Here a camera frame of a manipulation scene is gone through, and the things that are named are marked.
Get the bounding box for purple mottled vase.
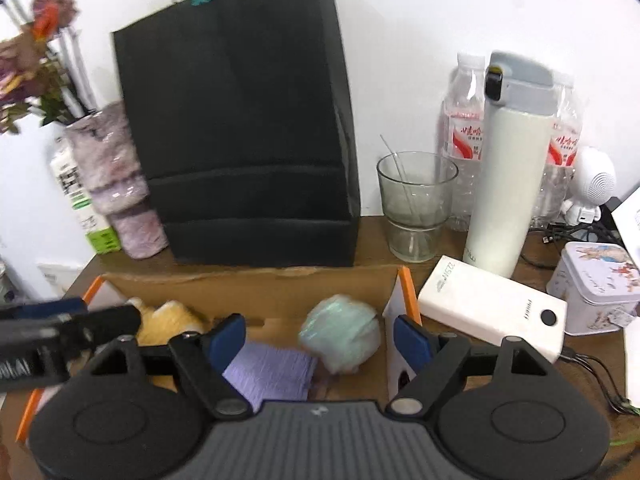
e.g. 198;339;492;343
64;101;170;260

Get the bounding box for purple cloth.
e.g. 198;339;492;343
222;341;319;413

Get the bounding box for mint green yarn ball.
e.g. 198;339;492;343
298;295;382;374

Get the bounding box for wooden desktop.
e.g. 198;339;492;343
0;215;640;480

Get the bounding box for orange-edged cardboard box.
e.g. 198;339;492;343
15;265;423;443

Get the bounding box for white power bank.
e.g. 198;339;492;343
417;255;568;365

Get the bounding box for black paper bag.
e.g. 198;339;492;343
111;0;362;267

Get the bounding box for white robot-shaped speaker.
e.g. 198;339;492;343
560;146;622;226

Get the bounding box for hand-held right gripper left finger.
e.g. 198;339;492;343
90;314;251;421

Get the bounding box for printed white tin box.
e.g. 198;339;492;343
546;241;640;337

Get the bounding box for black charging cable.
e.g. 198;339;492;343
557;350;640;417

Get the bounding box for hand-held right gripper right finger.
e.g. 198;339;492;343
389;315;548;418

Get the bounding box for glass stirring rod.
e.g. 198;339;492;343
379;134;422;221

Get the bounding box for white thermos flask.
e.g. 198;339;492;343
462;50;557;279

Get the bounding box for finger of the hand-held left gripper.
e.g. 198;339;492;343
55;305;142;361
0;297;86;331

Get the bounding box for clear glass cup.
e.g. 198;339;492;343
376;151;459;263

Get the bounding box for yellow plush toy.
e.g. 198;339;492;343
125;297;208;350

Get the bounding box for white and green carton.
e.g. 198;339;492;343
49;136;122;255

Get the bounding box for dried pink flowers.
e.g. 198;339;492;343
0;0;85;136

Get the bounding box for printed white paper sheet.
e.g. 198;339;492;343
611;197;640;261

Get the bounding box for red label water bottle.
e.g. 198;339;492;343
530;72;586;228
441;52;488;232

